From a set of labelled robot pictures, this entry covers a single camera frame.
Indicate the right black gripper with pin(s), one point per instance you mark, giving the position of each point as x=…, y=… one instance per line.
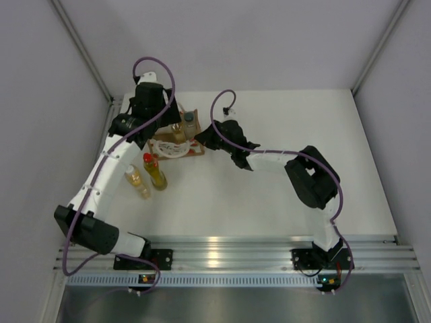
x=207, y=138

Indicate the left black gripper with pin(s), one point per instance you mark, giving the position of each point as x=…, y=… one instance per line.
x=170, y=116

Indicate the grey cap clear jar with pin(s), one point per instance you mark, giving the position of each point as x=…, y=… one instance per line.
x=190, y=127

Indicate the white cap amber bottle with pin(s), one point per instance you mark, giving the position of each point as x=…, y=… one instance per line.
x=135, y=179
x=178, y=133

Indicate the burlap watermelon canvas bag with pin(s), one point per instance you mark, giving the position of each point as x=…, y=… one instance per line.
x=162, y=145

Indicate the red cap yellow bottle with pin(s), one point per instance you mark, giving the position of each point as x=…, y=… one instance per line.
x=157, y=177

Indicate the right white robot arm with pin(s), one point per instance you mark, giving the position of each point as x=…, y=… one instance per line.
x=314, y=181

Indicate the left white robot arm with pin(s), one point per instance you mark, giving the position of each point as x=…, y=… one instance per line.
x=84, y=219

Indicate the left aluminium frame post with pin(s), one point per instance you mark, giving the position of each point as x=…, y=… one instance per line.
x=80, y=47

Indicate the aluminium frame post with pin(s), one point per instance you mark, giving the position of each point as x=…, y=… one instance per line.
x=378, y=49
x=80, y=47

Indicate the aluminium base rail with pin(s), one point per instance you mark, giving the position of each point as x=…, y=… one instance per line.
x=371, y=254

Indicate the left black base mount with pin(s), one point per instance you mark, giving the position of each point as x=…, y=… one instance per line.
x=162, y=258

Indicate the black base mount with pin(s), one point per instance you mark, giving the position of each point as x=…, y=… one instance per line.
x=162, y=258
x=305, y=262

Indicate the white slotted cable duct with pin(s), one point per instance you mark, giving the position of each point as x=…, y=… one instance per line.
x=194, y=280

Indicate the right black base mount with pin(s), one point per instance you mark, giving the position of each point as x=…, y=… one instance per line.
x=305, y=262

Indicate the right aluminium frame post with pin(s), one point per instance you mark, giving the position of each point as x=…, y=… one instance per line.
x=378, y=49

